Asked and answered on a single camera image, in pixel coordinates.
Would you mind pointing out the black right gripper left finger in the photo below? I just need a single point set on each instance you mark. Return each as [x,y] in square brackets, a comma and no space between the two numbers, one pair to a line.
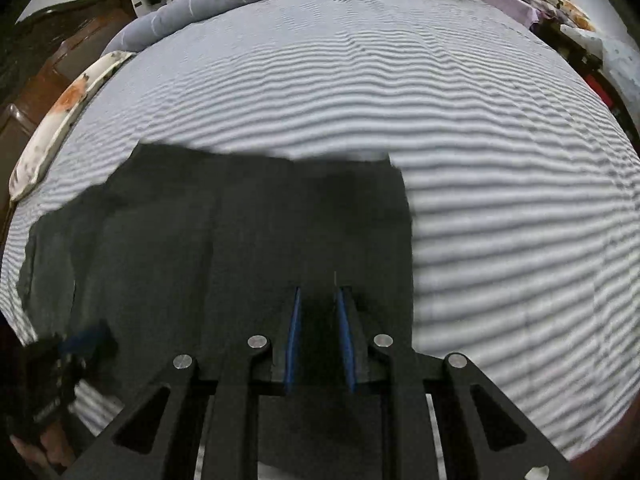
[186,424]

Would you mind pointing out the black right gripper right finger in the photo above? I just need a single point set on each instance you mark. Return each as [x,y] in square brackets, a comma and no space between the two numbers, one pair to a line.
[440,417]

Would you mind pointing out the dark grey denim pants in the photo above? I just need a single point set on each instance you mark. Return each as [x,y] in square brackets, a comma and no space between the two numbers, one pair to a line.
[186,251]

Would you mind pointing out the left hand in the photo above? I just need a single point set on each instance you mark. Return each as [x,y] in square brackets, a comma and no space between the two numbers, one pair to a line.
[54,449]

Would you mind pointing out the grey white striped bedsheet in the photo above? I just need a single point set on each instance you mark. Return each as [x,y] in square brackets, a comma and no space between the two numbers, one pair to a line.
[522,188]

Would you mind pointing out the floral white orange pillow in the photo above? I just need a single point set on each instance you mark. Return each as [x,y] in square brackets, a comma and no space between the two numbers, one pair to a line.
[43,146]

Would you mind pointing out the brown wooden headboard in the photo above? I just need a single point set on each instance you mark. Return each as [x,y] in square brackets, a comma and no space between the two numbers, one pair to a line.
[40,58]

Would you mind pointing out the floral clothes pile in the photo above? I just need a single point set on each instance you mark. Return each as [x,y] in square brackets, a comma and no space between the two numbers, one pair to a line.
[619,61]

